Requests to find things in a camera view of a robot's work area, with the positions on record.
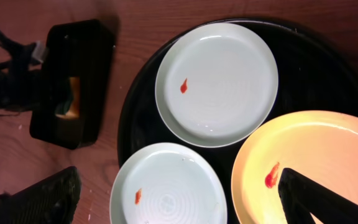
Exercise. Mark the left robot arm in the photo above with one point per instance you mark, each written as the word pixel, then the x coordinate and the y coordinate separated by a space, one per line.
pixel 19 84

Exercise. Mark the green and yellow sponge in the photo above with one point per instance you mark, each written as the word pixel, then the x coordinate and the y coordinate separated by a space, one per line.
pixel 68 106

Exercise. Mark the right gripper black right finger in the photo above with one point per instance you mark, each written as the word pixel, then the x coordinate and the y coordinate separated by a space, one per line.
pixel 303 199

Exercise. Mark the yellow plate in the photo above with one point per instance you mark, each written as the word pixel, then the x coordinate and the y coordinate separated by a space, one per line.
pixel 321 145

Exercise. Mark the light blue plate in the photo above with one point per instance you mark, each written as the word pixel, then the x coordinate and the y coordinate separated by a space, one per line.
pixel 216 85
pixel 167 183

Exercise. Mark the black rectangular tray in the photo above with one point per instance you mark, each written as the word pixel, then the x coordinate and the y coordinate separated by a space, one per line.
pixel 79 49

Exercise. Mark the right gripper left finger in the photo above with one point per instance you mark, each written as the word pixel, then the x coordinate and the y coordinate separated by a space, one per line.
pixel 52 200

